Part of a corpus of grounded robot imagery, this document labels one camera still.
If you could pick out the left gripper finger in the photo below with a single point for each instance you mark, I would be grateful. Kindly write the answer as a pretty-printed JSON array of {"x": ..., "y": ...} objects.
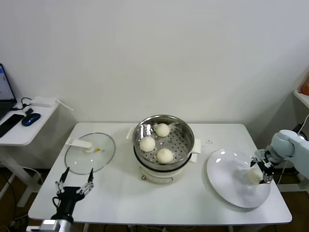
[
  {"x": 90, "y": 177},
  {"x": 64, "y": 176}
]

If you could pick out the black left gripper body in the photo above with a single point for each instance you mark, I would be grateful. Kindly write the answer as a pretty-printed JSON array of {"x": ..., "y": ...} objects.
[{"x": 70, "y": 193}]

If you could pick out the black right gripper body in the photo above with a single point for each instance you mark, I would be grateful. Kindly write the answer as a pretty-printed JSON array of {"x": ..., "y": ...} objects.
[{"x": 265, "y": 168}]

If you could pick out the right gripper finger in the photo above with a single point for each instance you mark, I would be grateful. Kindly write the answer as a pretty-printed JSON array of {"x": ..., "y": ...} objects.
[
  {"x": 254, "y": 161},
  {"x": 267, "y": 179}
]

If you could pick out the white steamed baozi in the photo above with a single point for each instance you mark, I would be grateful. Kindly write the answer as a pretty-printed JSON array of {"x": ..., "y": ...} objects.
[
  {"x": 147, "y": 144},
  {"x": 162, "y": 130},
  {"x": 164, "y": 155},
  {"x": 253, "y": 177}
]

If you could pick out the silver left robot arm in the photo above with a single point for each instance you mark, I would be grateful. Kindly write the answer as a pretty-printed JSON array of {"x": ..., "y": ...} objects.
[{"x": 55, "y": 224}]

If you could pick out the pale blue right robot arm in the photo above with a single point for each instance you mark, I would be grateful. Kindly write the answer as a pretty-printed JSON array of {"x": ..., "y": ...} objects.
[{"x": 285, "y": 142}]

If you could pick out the stainless steel steamer basket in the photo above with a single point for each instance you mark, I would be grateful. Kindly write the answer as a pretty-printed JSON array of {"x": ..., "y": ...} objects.
[{"x": 178, "y": 135}]

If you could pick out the small yellow piece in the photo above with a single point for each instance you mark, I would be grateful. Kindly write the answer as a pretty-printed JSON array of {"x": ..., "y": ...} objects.
[{"x": 97, "y": 149}]

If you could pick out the white round plate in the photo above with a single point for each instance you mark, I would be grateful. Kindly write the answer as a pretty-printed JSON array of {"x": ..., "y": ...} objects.
[{"x": 224, "y": 178}]

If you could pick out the white side desk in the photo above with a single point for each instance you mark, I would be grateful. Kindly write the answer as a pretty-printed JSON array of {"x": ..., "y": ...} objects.
[{"x": 29, "y": 135}]

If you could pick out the cream electric pot base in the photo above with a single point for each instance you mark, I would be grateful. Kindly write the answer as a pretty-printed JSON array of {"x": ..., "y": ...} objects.
[{"x": 157, "y": 177}]

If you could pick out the blue computer mouse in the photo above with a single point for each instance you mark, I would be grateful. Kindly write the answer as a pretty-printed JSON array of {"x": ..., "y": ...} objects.
[{"x": 30, "y": 119}]

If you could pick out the black smartphone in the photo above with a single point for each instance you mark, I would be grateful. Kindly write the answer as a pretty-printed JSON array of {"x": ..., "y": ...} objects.
[{"x": 9, "y": 123}]

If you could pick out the white rectangular box device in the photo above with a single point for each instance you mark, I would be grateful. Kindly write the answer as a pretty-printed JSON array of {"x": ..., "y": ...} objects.
[{"x": 42, "y": 102}]

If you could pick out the white shelf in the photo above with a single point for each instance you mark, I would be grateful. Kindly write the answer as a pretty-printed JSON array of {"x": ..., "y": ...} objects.
[{"x": 301, "y": 96}]

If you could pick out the orange packaged item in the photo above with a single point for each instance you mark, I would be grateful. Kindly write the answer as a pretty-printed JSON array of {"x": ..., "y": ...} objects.
[{"x": 305, "y": 88}]

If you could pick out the black laptop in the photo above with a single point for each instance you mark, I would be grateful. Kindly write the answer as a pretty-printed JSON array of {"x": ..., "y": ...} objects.
[{"x": 4, "y": 82}]

